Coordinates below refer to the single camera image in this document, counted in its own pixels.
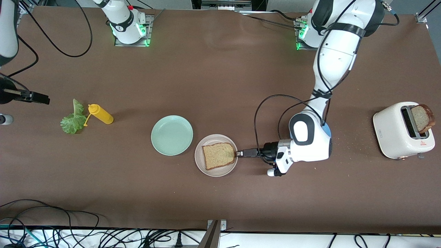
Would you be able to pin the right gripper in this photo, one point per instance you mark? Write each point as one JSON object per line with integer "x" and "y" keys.
{"x": 7, "y": 94}

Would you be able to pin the green lettuce leaf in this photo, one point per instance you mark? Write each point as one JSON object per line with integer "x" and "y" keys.
{"x": 73, "y": 122}

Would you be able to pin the mint green plate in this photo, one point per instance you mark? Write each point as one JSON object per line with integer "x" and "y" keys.
{"x": 171, "y": 135}

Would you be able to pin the white toaster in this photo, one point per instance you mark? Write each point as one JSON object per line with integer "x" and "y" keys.
{"x": 391, "y": 134}

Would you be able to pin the yellow mustard squeeze bottle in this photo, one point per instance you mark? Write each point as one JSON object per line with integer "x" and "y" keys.
{"x": 101, "y": 115}

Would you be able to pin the blue plate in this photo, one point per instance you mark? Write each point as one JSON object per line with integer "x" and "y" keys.
{"x": 328, "y": 131}

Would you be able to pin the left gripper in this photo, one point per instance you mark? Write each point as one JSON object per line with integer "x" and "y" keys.
{"x": 268, "y": 150}

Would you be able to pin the brown bread slice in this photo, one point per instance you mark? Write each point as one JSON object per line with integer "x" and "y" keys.
{"x": 218, "y": 156}
{"x": 421, "y": 119}

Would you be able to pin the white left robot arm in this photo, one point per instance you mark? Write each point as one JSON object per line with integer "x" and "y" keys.
{"x": 336, "y": 58}

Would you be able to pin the small metal bracket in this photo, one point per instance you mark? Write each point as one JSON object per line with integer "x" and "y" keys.
{"x": 223, "y": 224}

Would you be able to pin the aluminium frame rail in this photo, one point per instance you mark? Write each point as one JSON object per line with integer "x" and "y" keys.
{"x": 27, "y": 5}
{"x": 422, "y": 17}

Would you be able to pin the beige plate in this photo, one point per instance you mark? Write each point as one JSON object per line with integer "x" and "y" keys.
{"x": 216, "y": 172}

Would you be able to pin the silver metal bracket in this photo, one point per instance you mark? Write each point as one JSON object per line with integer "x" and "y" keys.
{"x": 224, "y": 5}

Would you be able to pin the black power plug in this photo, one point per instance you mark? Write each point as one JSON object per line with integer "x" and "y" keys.
{"x": 178, "y": 240}

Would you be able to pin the grey metal post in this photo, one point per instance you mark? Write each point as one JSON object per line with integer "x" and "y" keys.
{"x": 211, "y": 237}

